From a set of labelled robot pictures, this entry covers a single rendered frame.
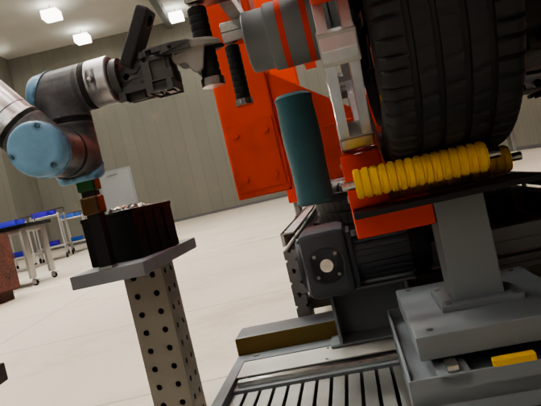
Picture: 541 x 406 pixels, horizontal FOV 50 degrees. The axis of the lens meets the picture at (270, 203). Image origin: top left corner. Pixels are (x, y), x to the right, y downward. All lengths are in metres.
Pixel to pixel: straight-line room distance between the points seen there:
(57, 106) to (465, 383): 0.87
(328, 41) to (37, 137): 0.49
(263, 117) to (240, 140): 0.10
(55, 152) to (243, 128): 0.80
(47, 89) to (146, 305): 0.60
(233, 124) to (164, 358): 0.68
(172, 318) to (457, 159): 0.78
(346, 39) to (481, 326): 0.54
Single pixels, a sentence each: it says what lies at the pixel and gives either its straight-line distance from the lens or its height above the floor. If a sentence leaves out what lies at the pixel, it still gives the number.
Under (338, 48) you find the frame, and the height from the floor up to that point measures 0.74.
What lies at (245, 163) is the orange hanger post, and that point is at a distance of 1.68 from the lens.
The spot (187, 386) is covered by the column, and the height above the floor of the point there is 0.11.
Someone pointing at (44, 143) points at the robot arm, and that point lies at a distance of 1.00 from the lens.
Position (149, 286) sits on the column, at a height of 0.37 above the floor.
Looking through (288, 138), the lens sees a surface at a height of 0.64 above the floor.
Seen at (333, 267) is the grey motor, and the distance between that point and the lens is 1.48.
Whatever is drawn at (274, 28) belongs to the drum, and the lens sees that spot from 1.20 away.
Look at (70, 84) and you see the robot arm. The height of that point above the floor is 0.81.
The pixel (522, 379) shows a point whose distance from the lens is 1.09.
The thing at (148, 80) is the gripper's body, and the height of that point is 0.78.
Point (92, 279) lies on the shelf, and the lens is 1.31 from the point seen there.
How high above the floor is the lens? 0.55
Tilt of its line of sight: 2 degrees down
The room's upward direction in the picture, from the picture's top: 13 degrees counter-clockwise
